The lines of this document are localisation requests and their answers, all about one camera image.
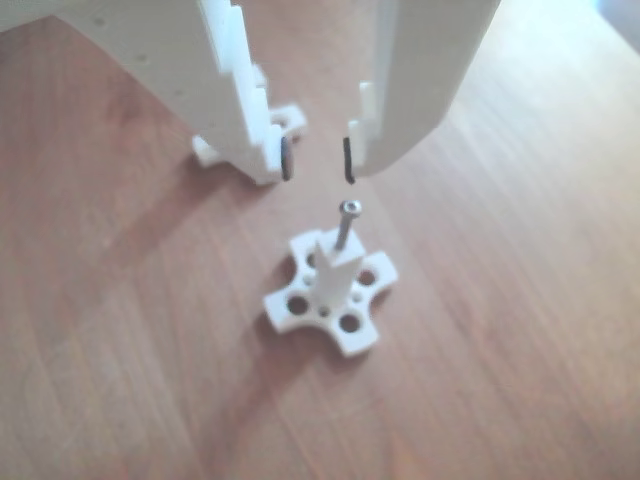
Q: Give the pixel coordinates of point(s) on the small metal screw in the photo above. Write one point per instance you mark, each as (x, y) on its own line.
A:
(348, 225)

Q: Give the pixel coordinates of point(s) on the white cross-base post stand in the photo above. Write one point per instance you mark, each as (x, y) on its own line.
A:
(325, 280)
(292, 117)

